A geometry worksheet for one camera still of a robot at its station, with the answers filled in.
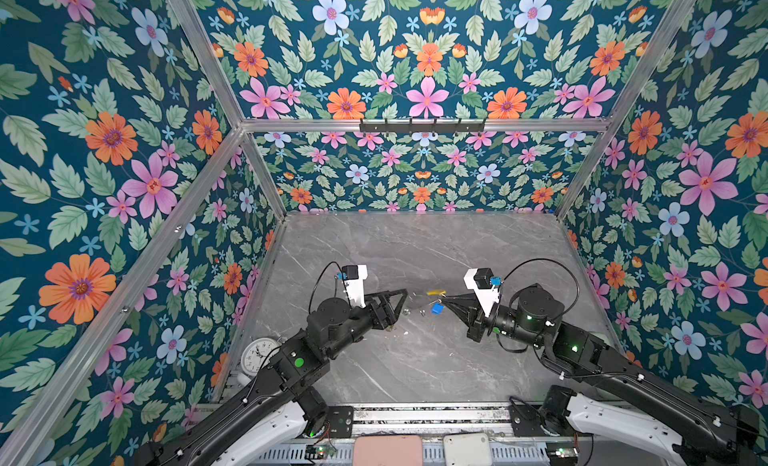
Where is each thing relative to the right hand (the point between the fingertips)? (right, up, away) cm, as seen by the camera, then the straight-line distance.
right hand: (445, 298), depth 62 cm
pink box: (-13, -38, +8) cm, 41 cm away
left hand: (-9, +1, +1) cm, 9 cm away
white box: (+7, -37, +7) cm, 38 cm away
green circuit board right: (+29, -39, +8) cm, 49 cm away
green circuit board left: (-29, -38, +8) cm, 48 cm away
